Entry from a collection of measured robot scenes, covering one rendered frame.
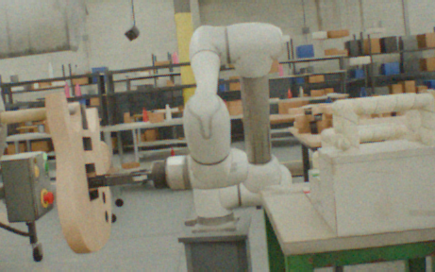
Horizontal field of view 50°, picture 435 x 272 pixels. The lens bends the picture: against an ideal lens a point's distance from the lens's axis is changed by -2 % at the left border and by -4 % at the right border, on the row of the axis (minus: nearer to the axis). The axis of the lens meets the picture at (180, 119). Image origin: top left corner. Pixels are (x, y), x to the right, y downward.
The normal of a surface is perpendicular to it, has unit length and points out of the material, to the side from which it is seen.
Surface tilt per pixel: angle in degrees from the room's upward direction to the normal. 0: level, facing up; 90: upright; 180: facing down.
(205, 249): 90
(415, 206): 90
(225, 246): 90
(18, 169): 90
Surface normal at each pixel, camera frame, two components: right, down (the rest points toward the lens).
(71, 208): -0.08, -0.05
